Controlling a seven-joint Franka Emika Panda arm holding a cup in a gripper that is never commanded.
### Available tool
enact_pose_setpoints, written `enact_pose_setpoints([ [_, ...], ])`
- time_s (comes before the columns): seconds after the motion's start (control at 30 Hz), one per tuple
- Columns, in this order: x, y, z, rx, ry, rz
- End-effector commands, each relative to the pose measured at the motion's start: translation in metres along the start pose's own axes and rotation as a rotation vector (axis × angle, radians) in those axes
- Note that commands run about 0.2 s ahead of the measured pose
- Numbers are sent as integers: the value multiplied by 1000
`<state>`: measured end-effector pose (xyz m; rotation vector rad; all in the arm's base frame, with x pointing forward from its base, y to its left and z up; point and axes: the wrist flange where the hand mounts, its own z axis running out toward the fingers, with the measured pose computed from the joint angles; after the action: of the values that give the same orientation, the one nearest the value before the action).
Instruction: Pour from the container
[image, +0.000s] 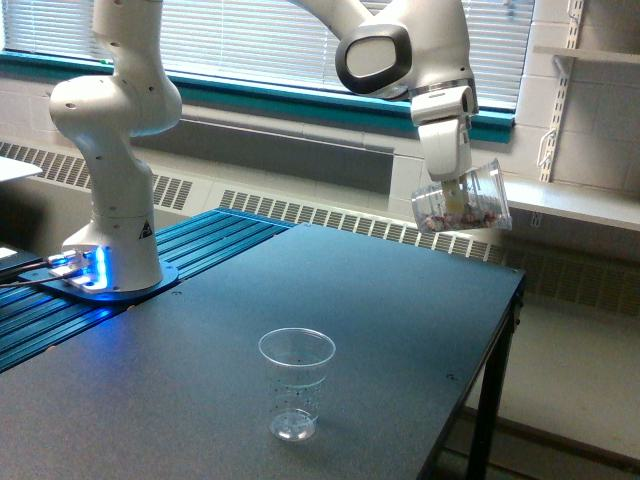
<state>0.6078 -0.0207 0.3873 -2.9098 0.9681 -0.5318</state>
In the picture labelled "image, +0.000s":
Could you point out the white window blinds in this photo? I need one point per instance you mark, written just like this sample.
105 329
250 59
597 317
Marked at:
267 41

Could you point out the baseboard radiator grille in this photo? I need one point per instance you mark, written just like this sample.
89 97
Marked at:
608 287

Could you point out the black table leg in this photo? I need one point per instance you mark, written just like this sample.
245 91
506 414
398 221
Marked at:
491 389

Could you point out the white wall shelf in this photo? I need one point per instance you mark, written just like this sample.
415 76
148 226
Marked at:
590 55
573 202

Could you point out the pink and white candies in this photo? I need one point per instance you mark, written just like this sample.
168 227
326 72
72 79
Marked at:
455 222

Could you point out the clear plastic cup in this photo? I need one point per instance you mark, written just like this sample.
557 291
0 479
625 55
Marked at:
297 362
485 192

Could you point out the white shelf rail bracket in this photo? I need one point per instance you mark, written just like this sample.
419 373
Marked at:
563 63

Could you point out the white upper wall shelf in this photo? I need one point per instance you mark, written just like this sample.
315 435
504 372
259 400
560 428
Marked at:
590 55

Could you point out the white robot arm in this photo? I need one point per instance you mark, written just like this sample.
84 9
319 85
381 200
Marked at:
413 50

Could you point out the white desk corner left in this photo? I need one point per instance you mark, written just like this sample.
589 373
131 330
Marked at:
11 169

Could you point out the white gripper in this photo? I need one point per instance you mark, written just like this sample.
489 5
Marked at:
442 118

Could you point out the clear plastic cup on table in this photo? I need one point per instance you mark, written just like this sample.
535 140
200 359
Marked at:
297 362

